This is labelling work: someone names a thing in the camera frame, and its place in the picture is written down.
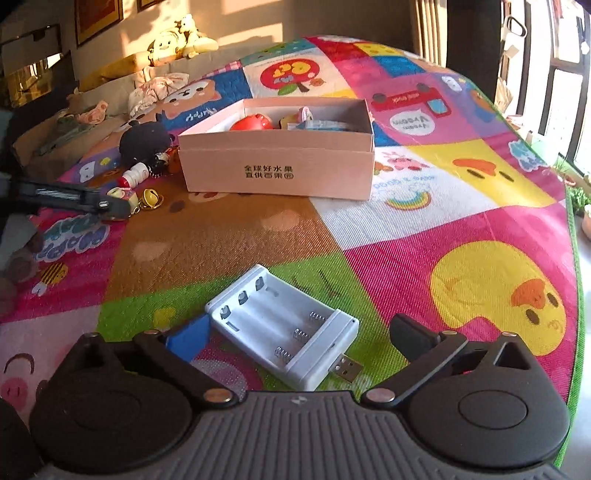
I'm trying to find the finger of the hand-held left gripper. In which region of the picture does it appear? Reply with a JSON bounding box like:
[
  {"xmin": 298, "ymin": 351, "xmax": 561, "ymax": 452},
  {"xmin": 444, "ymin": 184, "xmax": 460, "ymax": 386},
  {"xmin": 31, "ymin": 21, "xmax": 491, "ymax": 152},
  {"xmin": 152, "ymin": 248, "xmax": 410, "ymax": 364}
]
[{"xmin": 90, "ymin": 194, "xmax": 134, "ymax": 221}]

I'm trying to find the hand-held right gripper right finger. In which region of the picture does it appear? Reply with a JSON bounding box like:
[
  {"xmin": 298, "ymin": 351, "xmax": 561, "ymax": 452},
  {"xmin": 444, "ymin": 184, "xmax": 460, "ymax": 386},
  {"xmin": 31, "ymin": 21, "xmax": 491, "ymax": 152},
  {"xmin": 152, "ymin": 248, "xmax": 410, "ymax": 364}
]
[{"xmin": 360, "ymin": 314, "xmax": 546, "ymax": 408}]

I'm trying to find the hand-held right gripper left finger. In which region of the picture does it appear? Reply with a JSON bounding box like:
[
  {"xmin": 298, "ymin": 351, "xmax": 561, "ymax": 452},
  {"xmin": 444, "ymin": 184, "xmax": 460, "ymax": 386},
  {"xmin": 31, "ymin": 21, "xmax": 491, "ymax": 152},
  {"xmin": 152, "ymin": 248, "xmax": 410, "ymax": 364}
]
[{"xmin": 60, "ymin": 315, "xmax": 241, "ymax": 408}]

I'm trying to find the white battery charger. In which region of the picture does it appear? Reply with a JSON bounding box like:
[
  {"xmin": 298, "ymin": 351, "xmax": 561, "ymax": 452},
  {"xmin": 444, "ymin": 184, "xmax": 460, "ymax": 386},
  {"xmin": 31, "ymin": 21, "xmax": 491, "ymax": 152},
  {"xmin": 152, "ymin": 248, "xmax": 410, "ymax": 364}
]
[{"xmin": 204, "ymin": 264, "xmax": 363, "ymax": 392}]

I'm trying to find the red toy figure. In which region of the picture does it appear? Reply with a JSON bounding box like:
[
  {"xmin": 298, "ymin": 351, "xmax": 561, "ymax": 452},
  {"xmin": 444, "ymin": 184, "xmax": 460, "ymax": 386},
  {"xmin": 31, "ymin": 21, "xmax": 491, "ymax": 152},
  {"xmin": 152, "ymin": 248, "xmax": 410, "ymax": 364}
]
[{"xmin": 229, "ymin": 114, "xmax": 273, "ymax": 132}]

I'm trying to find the white cardboard box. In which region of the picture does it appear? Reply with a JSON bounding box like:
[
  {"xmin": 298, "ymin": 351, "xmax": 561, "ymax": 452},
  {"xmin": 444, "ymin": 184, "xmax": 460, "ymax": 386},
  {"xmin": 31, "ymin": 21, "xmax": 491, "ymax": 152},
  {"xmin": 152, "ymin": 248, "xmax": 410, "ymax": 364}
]
[{"xmin": 178, "ymin": 97, "xmax": 376, "ymax": 201}]

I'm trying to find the yellow pink toy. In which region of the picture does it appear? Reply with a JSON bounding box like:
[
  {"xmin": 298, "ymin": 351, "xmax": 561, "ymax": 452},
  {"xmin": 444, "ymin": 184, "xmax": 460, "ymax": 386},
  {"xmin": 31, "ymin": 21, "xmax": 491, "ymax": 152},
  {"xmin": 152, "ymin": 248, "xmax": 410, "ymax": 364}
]
[{"xmin": 278, "ymin": 106, "xmax": 315, "ymax": 131}]

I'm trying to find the blue plastic packet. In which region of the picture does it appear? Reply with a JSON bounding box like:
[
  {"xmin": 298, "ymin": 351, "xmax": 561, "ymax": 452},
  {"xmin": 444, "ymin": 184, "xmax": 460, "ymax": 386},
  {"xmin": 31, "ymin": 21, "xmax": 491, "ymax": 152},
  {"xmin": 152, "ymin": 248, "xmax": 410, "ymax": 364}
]
[{"xmin": 286, "ymin": 119, "xmax": 358, "ymax": 132}]

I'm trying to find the person's left hand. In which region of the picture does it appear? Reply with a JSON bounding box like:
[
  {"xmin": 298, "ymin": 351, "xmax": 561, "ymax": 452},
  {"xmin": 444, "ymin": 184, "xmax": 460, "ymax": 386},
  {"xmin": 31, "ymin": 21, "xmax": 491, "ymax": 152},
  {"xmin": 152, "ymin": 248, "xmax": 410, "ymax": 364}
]
[{"xmin": 0, "ymin": 222, "xmax": 47, "ymax": 317}]

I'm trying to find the small white red bottle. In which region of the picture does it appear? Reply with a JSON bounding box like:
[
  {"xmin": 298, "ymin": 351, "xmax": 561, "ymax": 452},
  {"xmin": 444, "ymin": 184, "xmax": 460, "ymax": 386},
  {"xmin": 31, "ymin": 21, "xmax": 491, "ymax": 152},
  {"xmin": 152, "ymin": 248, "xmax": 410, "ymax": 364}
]
[{"xmin": 117, "ymin": 152, "xmax": 170, "ymax": 189}]

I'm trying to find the green cloth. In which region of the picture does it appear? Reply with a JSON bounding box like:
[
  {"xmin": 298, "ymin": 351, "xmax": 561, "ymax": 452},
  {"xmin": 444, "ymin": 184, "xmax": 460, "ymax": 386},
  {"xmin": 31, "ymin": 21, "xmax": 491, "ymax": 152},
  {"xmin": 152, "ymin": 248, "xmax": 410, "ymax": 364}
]
[{"xmin": 39, "ymin": 117, "xmax": 93, "ymax": 155}]

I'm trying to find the black plush toy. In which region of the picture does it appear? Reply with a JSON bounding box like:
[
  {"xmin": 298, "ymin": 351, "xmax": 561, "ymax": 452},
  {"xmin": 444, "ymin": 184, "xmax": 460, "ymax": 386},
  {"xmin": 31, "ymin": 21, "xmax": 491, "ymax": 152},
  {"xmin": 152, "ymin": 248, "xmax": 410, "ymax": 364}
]
[{"xmin": 119, "ymin": 121, "xmax": 176, "ymax": 162}]

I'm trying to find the small floral cloth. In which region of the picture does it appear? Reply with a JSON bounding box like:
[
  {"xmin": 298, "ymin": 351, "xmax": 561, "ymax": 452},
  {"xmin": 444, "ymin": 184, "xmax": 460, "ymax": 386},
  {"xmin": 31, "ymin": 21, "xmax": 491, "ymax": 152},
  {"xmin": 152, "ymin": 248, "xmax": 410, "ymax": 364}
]
[{"xmin": 76, "ymin": 99, "xmax": 109, "ymax": 124}]

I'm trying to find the colourful cartoon play mat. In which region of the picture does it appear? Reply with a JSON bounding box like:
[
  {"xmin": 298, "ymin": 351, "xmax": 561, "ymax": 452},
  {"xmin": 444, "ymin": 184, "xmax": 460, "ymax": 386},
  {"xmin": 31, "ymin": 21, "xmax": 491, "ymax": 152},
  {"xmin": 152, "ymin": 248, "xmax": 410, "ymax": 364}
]
[{"xmin": 0, "ymin": 36, "xmax": 585, "ymax": 469}]

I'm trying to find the dark wooden cabinet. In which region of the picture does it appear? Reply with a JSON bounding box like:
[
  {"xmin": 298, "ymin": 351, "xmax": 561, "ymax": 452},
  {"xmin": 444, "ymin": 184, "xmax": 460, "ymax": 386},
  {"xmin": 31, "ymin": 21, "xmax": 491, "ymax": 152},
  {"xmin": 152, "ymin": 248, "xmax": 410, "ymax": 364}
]
[{"xmin": 0, "ymin": 23, "xmax": 77, "ymax": 109}]

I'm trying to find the beige sofa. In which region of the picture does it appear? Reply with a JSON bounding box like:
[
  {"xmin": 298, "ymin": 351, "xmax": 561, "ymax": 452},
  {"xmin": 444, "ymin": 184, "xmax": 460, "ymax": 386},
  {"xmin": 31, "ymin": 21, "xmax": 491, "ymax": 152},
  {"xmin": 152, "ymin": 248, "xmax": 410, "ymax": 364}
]
[{"xmin": 14, "ymin": 48, "xmax": 243, "ymax": 181}]

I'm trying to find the crumpled white patterned cloth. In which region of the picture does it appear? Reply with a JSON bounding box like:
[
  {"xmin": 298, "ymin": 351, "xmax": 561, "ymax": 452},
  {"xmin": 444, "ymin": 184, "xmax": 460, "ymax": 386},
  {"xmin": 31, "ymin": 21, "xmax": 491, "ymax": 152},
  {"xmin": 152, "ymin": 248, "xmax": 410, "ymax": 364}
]
[{"xmin": 128, "ymin": 74, "xmax": 190, "ymax": 116}]

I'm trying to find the yellow pillow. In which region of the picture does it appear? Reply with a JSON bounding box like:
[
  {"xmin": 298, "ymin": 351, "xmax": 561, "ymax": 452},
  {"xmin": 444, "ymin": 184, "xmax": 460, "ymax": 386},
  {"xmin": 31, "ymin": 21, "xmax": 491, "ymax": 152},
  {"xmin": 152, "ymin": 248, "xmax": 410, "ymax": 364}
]
[{"xmin": 78, "ymin": 51, "xmax": 153, "ymax": 90}]

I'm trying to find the yellow plush toy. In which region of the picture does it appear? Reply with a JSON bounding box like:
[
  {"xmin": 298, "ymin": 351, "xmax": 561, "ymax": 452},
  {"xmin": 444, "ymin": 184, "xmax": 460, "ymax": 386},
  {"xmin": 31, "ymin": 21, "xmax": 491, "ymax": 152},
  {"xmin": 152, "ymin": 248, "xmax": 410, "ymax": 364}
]
[{"xmin": 148, "ymin": 28, "xmax": 185, "ymax": 65}]

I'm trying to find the large framed picture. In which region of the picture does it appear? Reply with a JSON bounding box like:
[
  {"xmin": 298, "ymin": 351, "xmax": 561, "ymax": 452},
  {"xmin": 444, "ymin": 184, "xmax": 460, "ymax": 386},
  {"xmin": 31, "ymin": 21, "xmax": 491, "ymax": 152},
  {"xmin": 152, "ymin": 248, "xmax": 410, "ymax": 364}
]
[{"xmin": 74, "ymin": 0, "xmax": 124, "ymax": 46}]

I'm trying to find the white plush bear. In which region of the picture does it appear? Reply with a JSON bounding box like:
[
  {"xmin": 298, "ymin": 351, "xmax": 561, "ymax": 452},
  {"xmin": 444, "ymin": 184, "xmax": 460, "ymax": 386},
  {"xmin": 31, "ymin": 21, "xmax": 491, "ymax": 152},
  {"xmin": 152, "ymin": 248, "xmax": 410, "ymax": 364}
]
[{"xmin": 178, "ymin": 14, "xmax": 219, "ymax": 58}]

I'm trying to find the beige curtain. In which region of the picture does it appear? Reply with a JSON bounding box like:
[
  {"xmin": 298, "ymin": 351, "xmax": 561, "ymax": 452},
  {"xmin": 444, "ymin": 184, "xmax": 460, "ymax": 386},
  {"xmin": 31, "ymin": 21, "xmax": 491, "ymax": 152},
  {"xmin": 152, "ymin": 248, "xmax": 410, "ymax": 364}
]
[{"xmin": 411, "ymin": 0, "xmax": 502, "ymax": 70}]

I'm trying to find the dark window frame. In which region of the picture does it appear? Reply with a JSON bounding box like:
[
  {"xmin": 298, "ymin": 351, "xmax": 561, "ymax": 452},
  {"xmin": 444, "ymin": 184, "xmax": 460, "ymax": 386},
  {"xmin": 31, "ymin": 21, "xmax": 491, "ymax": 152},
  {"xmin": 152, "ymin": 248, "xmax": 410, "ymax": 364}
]
[{"xmin": 549, "ymin": 0, "xmax": 591, "ymax": 176}]

